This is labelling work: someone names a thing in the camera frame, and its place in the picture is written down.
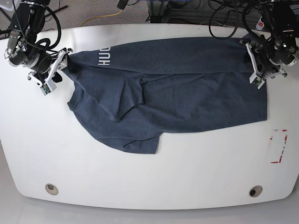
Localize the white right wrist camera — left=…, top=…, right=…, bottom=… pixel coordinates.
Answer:
left=40, top=82, right=56, bottom=96

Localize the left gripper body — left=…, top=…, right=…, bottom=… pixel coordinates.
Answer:
left=239, top=39, right=287, bottom=79

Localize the white power strip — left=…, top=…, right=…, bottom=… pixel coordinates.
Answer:
left=256, top=20, right=264, bottom=31

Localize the right table cable grommet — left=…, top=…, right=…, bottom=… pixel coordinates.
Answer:
left=249, top=185, right=263, bottom=197

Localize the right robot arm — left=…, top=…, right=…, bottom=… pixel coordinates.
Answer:
left=0, top=0, right=72, bottom=95

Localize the left table cable grommet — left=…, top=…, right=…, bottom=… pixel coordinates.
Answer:
left=45, top=183, right=59, bottom=196

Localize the red tape rectangle marking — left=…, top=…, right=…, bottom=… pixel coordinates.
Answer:
left=268, top=129, right=288, bottom=164

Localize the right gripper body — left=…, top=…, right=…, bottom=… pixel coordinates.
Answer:
left=27, top=48, right=73, bottom=87

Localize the table cable grommet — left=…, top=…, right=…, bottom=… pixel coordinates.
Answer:
left=45, top=183, right=59, bottom=196
left=249, top=185, right=263, bottom=197

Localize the yellow cable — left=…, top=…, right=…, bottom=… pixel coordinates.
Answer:
left=80, top=8, right=123, bottom=27

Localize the blue T-shirt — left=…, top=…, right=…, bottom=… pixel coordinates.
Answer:
left=63, top=37, right=267, bottom=154

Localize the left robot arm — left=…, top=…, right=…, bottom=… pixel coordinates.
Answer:
left=215, top=0, right=299, bottom=84

